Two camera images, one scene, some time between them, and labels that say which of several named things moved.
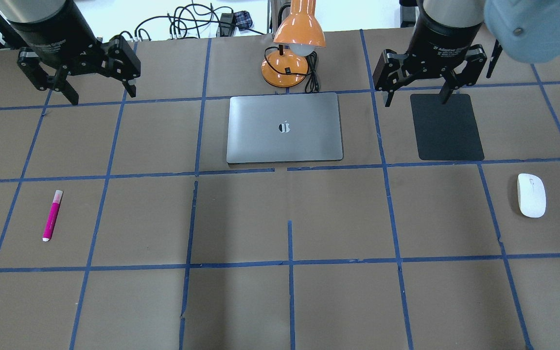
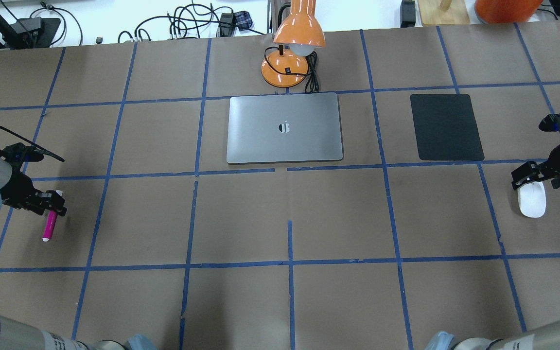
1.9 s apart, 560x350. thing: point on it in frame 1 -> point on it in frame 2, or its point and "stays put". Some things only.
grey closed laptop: (304, 127) stays put
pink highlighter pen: (52, 215) stays put
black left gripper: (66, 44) -> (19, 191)
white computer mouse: (532, 196) stays put
